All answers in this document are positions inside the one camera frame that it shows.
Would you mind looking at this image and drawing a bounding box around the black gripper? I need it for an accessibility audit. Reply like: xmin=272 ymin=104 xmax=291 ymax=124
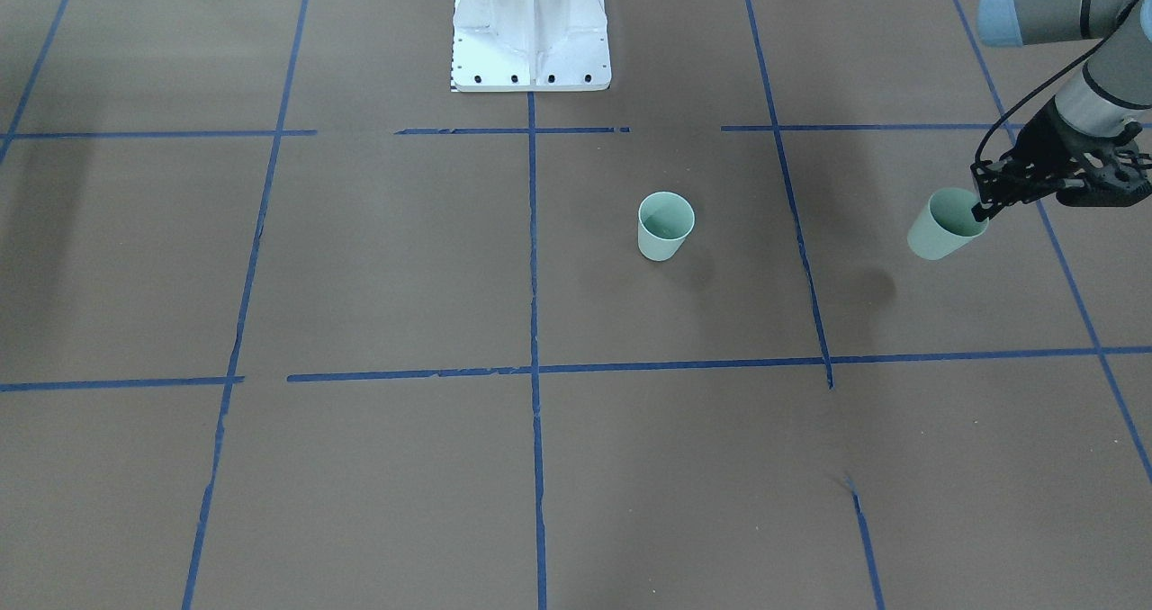
xmin=970 ymin=99 xmax=1126 ymax=223

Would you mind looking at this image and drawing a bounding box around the green cup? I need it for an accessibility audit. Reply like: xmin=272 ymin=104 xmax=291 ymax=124
xmin=905 ymin=186 xmax=990 ymax=261
xmin=637 ymin=191 xmax=696 ymax=262

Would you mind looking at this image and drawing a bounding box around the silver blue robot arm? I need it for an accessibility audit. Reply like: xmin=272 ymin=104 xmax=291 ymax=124
xmin=970 ymin=0 xmax=1151 ymax=221

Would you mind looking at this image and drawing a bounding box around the brown paper table cover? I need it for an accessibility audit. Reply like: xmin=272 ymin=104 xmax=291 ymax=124
xmin=3 ymin=0 xmax=1149 ymax=609

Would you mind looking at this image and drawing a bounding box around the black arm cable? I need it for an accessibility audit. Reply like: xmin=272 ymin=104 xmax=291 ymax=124
xmin=976 ymin=16 xmax=1152 ymax=180

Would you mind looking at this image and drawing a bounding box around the white camera pedestal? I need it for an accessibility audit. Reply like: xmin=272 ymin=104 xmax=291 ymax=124
xmin=450 ymin=0 xmax=613 ymax=93

